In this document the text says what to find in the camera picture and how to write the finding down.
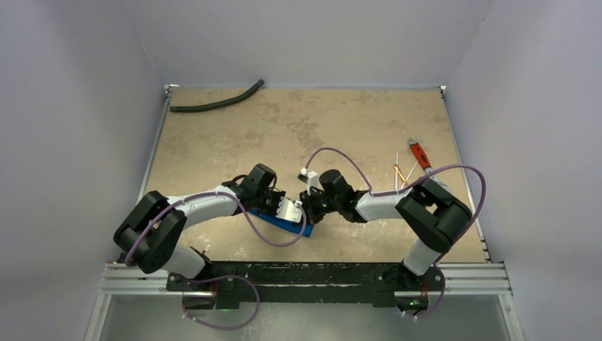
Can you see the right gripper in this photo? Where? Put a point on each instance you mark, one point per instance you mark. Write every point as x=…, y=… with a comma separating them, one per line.
x=309, y=207

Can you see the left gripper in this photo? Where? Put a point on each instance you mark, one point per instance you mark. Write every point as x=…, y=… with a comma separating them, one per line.
x=277, y=195

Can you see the blue cloth napkin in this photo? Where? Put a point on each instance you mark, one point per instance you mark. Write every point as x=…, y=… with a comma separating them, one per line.
x=291, y=227

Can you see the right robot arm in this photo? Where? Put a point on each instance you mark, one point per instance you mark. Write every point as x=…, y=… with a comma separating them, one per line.
x=436, y=216

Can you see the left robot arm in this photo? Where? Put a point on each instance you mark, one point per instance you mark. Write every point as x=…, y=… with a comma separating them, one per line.
x=150, y=234

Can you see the brown plastic utensil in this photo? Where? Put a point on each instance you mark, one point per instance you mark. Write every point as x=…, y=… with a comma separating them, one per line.
x=400, y=180

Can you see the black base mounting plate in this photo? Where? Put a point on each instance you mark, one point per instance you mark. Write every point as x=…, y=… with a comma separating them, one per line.
x=382, y=285

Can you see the white plastic utensil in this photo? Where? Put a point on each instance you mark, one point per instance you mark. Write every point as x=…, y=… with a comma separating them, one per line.
x=409, y=175

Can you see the black foam tube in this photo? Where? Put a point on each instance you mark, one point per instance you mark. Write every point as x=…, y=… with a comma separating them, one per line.
x=220, y=104

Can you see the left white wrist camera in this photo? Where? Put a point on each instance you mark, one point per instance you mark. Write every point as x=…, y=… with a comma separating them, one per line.
x=289, y=210

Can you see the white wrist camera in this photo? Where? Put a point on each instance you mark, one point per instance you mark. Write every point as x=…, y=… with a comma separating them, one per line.
x=309, y=178
x=289, y=210

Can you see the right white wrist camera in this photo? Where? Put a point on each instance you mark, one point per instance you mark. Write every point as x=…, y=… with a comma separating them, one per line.
x=309, y=178

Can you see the red handled adjustable wrench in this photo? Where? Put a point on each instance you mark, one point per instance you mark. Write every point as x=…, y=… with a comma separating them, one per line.
x=420, y=154

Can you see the aluminium frame rail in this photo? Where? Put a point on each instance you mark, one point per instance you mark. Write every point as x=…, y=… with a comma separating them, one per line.
x=449, y=279

